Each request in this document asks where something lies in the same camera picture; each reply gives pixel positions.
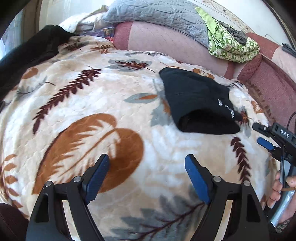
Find grey cloth on backrest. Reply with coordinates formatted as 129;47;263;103
282;43;296;58

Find maroon sofa backrest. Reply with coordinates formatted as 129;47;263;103
233;33;295;132

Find dark grey cloth on quilt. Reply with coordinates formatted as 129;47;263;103
218;21;248;45

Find grey quilted blanket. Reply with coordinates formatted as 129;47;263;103
102;0;209;48

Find black garment at bed edge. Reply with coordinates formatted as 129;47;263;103
1;25;74;99

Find green white folded quilt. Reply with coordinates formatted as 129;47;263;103
196;7;260;63

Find white pillow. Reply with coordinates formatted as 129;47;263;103
59;5;108;33

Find black pants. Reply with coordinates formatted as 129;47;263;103
159;67;242;135

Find wooden door frame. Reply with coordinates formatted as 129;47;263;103
22;0;42;41

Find right hand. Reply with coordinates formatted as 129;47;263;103
267;172;296;223

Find leaf pattern fleece blanket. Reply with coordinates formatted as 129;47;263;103
1;37;278;240

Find colourful small box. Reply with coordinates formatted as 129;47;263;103
102;27;114;39

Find pink maroon bolster cushion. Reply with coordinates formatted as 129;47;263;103
113;22;234;79

